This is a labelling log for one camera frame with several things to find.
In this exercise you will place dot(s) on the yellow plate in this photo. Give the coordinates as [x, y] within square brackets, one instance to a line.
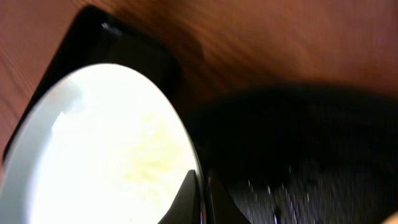
[392, 219]

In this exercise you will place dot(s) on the black round tray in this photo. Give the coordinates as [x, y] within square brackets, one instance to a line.
[302, 153]

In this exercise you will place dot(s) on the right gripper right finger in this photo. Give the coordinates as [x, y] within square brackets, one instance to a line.
[220, 206]

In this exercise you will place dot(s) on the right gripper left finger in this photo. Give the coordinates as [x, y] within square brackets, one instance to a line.
[185, 208]

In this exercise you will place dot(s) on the black rectangular tray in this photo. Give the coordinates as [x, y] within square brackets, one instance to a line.
[96, 36]

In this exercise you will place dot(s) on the mint plate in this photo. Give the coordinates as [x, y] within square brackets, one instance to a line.
[103, 145]

